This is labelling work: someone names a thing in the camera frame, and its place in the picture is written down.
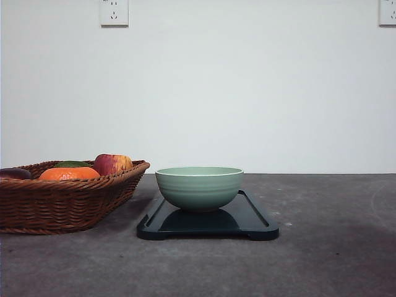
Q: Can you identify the light green bowl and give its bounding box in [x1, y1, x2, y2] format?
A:
[155, 166, 244, 211]

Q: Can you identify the brown wicker basket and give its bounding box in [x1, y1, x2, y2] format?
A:
[0, 153, 150, 235]

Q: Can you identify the dark blue rectangular tray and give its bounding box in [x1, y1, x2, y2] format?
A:
[137, 190, 279, 241]

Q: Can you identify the red yellow apple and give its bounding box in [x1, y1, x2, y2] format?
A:
[93, 153, 134, 176]

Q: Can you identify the green avocado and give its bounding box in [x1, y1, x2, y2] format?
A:
[54, 160, 92, 168]

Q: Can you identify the orange tangerine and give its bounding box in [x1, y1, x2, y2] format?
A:
[39, 167, 101, 180]

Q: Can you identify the dark purple plum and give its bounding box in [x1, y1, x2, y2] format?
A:
[0, 168, 31, 179]

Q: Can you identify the white wall socket left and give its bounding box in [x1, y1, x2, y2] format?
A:
[99, 0, 129, 29]

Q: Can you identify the white wall socket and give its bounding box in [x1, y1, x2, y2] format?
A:
[376, 0, 396, 28]
[99, 0, 129, 29]

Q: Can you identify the white wall socket right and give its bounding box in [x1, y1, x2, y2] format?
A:
[376, 0, 396, 28]

